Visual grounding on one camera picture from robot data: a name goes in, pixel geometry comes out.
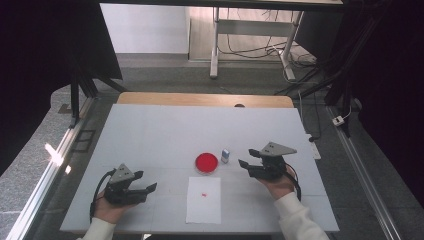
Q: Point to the person's right hand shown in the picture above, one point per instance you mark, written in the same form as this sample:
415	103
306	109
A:
281	188

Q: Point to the aluminium floor rail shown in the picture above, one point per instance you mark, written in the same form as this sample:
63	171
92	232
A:
43	180
363	173

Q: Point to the small white power strip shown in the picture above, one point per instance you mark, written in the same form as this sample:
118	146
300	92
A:
338	120

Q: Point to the blue and white stamp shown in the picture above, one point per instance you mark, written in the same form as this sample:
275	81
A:
225	154

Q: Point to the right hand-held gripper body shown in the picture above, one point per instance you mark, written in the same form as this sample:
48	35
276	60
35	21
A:
271	166

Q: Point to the black curtain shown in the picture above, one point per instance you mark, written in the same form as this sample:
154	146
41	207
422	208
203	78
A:
40	66
393	83

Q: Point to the long white power strip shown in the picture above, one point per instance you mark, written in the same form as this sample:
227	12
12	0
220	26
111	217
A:
315	150

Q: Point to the white metal desk frame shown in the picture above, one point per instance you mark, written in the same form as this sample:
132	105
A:
253	28

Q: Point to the round red ink pad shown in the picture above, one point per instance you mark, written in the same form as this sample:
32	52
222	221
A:
206	162

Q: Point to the black metal stand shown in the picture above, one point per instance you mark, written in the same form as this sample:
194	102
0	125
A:
343	76
75	100

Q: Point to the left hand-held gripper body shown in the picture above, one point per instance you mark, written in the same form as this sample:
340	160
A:
121	193

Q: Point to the person's left hand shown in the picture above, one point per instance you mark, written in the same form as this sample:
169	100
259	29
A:
110	211

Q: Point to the light wooden table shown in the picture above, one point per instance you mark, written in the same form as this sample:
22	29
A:
200	99

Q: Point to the white partition panel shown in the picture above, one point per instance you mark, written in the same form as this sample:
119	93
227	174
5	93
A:
146	28

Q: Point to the white paper sheet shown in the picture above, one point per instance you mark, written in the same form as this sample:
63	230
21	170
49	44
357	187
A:
204	206

